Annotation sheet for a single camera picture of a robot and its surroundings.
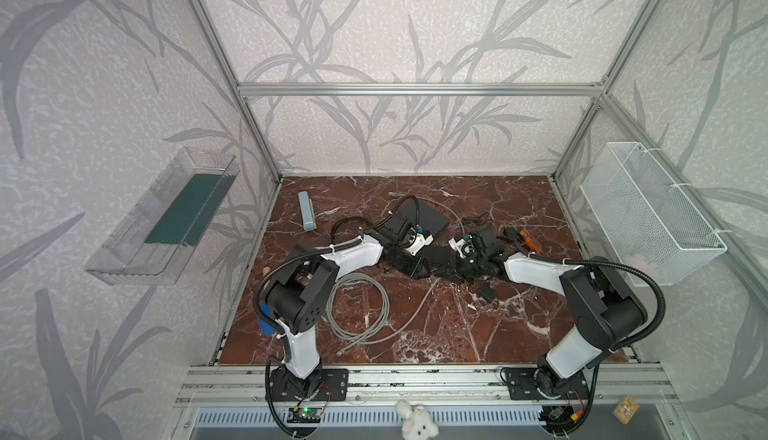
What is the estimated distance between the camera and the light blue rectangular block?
1.04 metres

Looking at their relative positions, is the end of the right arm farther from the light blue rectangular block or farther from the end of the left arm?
the light blue rectangular block

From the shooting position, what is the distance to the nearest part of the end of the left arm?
76cm
